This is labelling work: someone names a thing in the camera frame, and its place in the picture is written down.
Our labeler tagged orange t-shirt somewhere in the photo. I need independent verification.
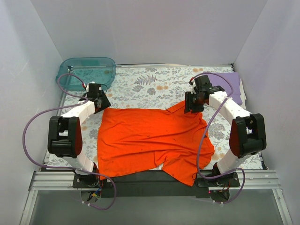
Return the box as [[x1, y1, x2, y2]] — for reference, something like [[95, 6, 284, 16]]
[[97, 102, 215, 186]]

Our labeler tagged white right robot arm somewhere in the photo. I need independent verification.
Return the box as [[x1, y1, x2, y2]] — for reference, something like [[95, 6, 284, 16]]
[[184, 72, 267, 186]]

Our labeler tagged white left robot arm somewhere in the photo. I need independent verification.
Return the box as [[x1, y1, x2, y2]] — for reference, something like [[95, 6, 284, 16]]
[[47, 82, 111, 188]]

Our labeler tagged teal plastic bin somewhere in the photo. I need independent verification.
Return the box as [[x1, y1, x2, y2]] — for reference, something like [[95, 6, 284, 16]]
[[55, 57, 116, 91]]

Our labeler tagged purple folded t-shirt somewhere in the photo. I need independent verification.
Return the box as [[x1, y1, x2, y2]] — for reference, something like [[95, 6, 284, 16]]
[[206, 71, 243, 106]]

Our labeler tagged white folded t-shirt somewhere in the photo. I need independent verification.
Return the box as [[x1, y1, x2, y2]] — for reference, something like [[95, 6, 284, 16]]
[[240, 79, 247, 104]]

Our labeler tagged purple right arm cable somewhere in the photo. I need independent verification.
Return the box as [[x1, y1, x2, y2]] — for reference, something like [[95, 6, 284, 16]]
[[188, 72, 246, 205]]

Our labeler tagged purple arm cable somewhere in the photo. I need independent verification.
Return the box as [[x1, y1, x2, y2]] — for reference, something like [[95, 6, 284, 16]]
[[188, 72, 246, 205], [22, 74, 118, 210]]

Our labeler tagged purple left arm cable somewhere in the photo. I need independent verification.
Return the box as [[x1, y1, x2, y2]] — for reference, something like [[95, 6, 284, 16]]
[[22, 74, 118, 210]]

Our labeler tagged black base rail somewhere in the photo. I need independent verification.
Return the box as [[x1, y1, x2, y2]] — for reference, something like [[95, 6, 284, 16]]
[[72, 170, 242, 199]]

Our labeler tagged aluminium table frame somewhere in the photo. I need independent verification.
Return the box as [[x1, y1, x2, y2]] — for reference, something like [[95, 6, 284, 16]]
[[20, 169, 292, 225]]

